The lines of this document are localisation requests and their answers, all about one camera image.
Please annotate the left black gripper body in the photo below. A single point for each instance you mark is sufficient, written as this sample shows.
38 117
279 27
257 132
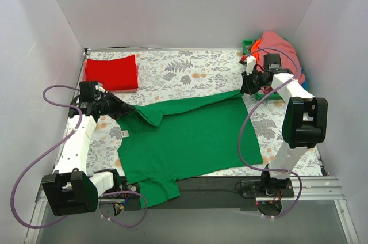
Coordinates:
114 106

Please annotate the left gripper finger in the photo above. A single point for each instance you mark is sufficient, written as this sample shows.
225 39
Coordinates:
122 104
124 109

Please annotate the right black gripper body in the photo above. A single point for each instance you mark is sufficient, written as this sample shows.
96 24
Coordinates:
249 83

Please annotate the green t shirt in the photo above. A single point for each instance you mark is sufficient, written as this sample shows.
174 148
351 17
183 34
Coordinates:
178 139

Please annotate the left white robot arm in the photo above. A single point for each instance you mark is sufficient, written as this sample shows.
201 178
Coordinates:
70 189

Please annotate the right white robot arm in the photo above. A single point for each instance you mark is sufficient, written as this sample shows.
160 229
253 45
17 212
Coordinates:
304 125

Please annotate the folded red t shirt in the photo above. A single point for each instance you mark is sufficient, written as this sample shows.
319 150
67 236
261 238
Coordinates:
116 74

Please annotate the orange t shirt in basket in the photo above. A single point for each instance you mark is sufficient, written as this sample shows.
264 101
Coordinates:
255 47

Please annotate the green plastic basket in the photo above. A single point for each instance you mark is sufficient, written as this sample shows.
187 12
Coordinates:
247 45

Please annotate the pink t shirt in basket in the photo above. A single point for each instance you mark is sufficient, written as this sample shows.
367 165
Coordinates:
271 39

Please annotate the floral table cloth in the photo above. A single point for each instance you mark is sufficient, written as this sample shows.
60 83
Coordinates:
169 75

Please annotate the blue t shirt in basket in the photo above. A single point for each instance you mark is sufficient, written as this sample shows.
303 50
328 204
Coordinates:
305 84

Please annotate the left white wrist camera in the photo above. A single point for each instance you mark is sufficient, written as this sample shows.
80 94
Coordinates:
100 88

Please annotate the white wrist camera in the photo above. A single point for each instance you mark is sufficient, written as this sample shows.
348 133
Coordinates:
100 88
248 62

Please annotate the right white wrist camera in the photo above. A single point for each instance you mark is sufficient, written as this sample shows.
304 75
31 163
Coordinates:
248 62

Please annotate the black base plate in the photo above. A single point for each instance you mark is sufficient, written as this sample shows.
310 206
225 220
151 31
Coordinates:
234 192

